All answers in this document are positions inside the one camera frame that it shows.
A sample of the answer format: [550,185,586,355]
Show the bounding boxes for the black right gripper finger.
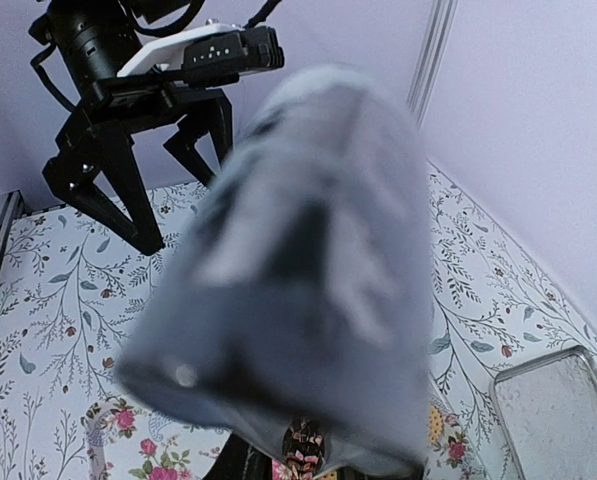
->
[203,434,271,480]

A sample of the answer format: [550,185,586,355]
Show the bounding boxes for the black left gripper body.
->
[42,77,233,254]

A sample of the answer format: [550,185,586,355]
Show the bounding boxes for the silver white tongs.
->
[115,65,432,478]

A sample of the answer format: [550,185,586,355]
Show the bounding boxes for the chocolate sprinkle cookie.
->
[282,417,325,479]

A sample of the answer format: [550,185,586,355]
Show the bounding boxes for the floral rectangular tray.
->
[81,395,486,479]

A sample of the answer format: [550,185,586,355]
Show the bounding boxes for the silver tin lid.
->
[492,346,597,479]

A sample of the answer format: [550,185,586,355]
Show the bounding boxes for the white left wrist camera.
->
[116,23,285,85]

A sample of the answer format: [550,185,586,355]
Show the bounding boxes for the left aluminium frame post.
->
[407,0,459,126]

